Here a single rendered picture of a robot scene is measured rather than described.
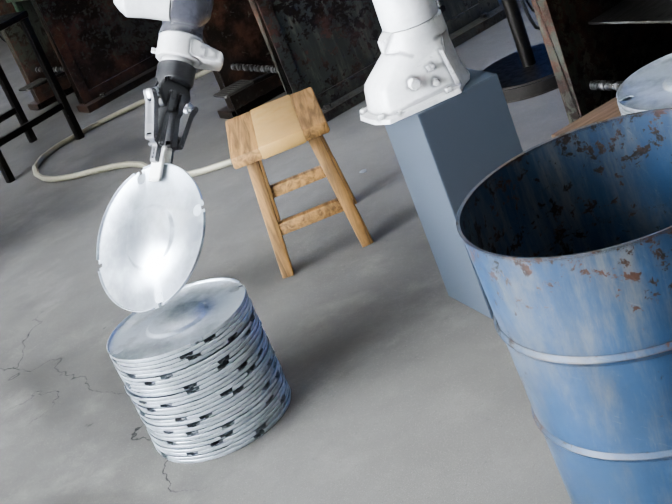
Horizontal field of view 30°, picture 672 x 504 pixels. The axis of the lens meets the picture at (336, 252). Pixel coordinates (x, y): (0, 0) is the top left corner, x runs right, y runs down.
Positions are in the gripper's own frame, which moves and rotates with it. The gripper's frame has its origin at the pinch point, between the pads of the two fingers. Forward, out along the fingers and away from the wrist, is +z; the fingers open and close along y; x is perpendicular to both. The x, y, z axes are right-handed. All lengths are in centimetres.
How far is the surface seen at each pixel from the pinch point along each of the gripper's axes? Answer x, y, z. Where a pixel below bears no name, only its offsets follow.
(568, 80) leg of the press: 38, -86, -43
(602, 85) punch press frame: 44, -90, -43
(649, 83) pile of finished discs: 82, -35, -20
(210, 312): 7.8, -11.7, 26.4
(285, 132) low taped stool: -15, -50, -23
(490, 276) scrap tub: 89, 20, 26
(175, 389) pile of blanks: 6.6, -6.8, 42.0
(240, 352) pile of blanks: 15.5, -13.4, 33.6
